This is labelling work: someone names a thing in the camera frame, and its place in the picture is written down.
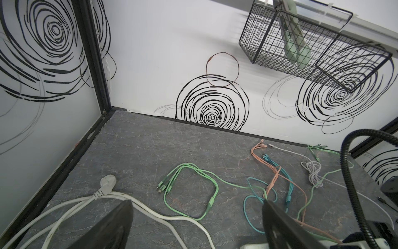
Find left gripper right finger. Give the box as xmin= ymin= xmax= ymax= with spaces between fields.
xmin=262 ymin=201 xmax=324 ymax=249

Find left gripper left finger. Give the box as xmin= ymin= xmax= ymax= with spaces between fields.
xmin=69 ymin=200 xmax=134 ymax=249

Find teal charger plug with cable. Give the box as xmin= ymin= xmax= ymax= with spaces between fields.
xmin=242 ymin=153 xmax=295 ymax=234

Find pink charger plug with cable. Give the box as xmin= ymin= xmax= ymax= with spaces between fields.
xmin=250 ymin=140 xmax=341 ymax=244

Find green charger plug with cable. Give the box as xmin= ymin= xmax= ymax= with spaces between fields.
xmin=157 ymin=162 xmax=268 ymax=222

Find large multicolour power strip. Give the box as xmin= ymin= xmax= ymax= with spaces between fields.
xmin=240 ymin=238 xmax=391 ymax=249

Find green kitchen tongs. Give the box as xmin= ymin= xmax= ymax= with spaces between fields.
xmin=278 ymin=1 xmax=311 ymax=69

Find white power cord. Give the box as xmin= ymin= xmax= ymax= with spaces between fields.
xmin=0 ymin=174 xmax=217 ymax=249

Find tangle of coloured cables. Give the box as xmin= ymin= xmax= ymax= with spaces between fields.
xmin=267 ymin=143 xmax=396 ymax=231

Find black wire basket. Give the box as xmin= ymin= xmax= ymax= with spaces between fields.
xmin=239 ymin=1 xmax=392 ymax=92

